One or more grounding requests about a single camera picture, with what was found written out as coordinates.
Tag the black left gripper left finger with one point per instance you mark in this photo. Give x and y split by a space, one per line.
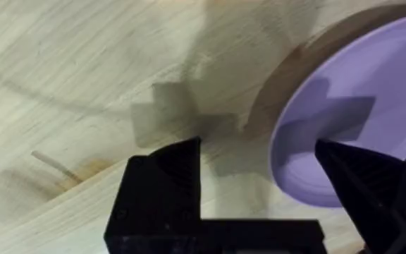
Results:
160 194

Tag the lilac plate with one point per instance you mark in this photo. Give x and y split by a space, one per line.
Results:
365 106

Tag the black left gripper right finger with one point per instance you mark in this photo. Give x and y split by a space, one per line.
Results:
375 197

